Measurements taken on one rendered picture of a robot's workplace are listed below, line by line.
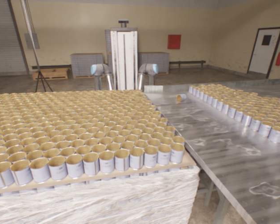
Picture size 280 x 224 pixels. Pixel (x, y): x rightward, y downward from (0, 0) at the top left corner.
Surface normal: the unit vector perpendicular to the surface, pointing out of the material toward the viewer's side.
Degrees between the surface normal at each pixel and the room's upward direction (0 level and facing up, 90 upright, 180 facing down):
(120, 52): 90
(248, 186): 0
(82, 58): 88
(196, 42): 90
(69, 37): 90
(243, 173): 0
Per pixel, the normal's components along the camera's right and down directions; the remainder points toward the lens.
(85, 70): 0.23, 0.37
